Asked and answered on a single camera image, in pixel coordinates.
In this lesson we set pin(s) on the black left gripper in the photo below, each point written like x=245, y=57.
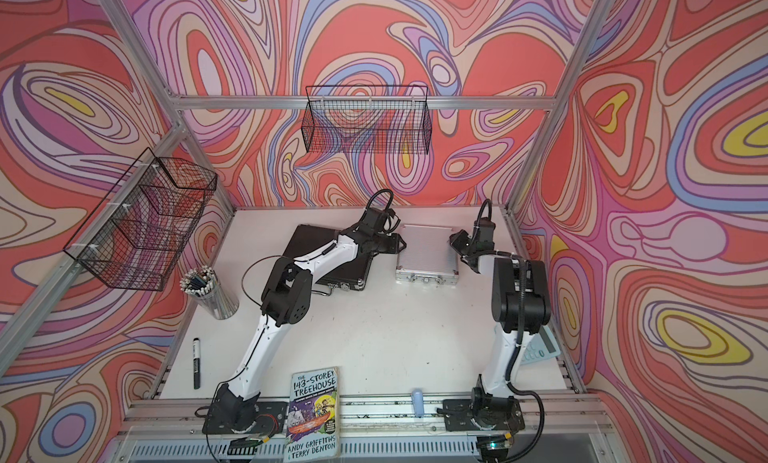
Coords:
x=397, y=244

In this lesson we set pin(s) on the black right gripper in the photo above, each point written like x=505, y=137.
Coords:
x=455, y=242

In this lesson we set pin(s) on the silver aluminium poker case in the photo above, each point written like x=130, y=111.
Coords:
x=428, y=257

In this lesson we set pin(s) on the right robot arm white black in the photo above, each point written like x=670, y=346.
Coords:
x=520, y=307

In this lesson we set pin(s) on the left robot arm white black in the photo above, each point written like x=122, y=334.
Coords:
x=286, y=297

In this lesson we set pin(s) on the black poker case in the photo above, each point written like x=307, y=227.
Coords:
x=332, y=260

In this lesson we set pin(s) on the light green calculator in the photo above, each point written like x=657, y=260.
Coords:
x=538, y=347

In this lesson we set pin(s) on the small light blue tube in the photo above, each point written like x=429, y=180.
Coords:
x=417, y=400

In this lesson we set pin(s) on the silver pencil cup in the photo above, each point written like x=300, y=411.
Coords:
x=204, y=287

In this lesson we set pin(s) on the treehouse paperback book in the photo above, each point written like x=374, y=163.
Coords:
x=312, y=425

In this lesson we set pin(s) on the black marker pen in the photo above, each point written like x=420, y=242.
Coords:
x=196, y=355

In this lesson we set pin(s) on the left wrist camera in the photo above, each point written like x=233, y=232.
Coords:
x=380, y=220

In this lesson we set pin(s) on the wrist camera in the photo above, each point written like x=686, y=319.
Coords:
x=380, y=220
x=483, y=235

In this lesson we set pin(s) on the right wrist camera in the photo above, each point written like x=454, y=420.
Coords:
x=483, y=235

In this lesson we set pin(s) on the black wire basket back wall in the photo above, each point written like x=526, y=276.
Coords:
x=367, y=119

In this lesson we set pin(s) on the black wire basket wall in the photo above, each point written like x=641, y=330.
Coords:
x=135, y=237
x=367, y=119

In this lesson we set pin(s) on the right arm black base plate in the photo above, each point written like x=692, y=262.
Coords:
x=482, y=411

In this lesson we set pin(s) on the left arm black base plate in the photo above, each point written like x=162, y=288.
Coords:
x=228, y=414

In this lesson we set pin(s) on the black wire basket left wall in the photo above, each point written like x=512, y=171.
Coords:
x=135, y=237

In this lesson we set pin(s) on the aluminium frame rail front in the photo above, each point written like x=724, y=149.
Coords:
x=376, y=415

